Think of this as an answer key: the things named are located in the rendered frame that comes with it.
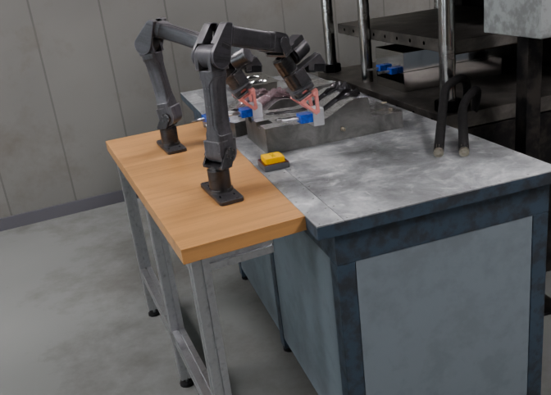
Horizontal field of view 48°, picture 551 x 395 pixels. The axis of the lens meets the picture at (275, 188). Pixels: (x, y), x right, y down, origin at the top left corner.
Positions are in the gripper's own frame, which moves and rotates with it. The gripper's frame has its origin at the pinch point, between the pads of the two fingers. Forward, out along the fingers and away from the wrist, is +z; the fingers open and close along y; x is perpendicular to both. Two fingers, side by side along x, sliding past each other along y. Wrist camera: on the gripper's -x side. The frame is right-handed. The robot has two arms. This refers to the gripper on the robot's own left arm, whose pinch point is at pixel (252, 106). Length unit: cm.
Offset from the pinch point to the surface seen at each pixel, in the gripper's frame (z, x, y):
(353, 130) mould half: 22.3, -21.5, -19.4
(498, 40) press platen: 39, -92, -1
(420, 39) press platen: 29, -74, 22
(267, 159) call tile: 4.3, 9.3, -34.6
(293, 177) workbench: 9.3, 6.9, -45.3
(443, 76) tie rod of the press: 34, -64, -6
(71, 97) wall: -8, 69, 195
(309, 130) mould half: 12.2, -8.8, -19.3
